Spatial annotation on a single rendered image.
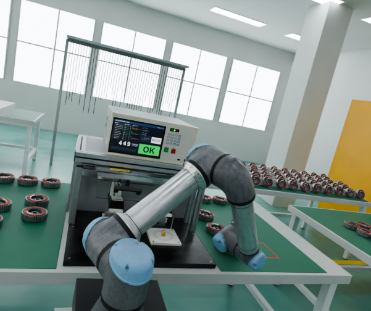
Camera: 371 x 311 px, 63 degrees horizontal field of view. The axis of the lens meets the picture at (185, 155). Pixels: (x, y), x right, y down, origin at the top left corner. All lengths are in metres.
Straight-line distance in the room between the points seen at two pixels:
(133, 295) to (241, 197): 0.42
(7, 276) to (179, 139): 0.91
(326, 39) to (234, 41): 3.67
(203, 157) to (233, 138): 7.79
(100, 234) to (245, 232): 0.49
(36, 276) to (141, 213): 0.51
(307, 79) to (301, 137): 0.92
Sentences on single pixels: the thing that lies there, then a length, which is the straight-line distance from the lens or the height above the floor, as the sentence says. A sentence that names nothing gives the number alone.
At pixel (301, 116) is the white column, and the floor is 1.55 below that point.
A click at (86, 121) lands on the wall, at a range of 7.77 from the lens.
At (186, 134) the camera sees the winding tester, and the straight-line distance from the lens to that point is 1.52.
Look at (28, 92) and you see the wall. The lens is 7.83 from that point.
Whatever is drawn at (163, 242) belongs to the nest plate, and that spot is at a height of 0.78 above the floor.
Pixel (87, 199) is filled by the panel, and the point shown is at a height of 0.83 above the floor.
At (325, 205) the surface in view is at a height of 0.31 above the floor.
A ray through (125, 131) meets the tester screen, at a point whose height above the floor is 1.24.
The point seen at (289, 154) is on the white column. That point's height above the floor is 0.91.
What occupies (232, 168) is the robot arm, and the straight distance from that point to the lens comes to 0.93.
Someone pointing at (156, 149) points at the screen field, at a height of 1.18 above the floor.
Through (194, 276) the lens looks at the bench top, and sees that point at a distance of 1.37.
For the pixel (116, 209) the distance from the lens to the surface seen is 1.47.
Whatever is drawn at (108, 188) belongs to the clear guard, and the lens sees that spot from 1.25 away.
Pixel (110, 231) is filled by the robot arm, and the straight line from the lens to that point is 0.90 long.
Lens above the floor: 1.46
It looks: 11 degrees down
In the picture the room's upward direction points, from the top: 13 degrees clockwise
